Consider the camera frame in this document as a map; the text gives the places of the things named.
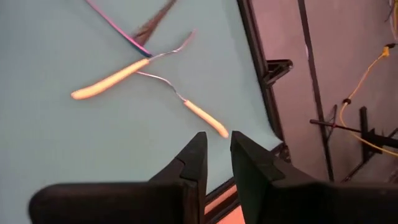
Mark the black frame clamp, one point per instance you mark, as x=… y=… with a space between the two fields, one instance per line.
x=278 y=70

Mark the green table mat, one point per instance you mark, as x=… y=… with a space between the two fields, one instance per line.
x=62 y=140

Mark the black tripod stand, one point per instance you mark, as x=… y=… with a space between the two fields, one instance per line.
x=367 y=133

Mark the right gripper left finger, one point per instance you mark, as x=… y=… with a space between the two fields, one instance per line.
x=124 y=202

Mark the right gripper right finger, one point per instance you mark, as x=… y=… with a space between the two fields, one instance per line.
x=295 y=202

